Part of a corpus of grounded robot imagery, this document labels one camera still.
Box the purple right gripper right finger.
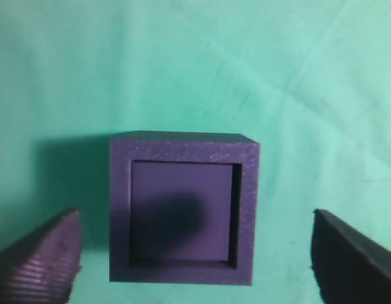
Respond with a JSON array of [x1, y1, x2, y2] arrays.
[[311, 209, 391, 303]]

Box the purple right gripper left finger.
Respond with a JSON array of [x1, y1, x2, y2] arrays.
[[0, 208, 82, 303]]

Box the purple cube block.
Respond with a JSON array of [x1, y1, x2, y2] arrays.
[[131, 161, 233, 262]]

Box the purple square groove box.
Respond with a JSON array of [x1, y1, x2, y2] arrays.
[[109, 130, 260, 286]]

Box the green table cloth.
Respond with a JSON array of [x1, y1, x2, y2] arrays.
[[0, 1, 391, 303]]

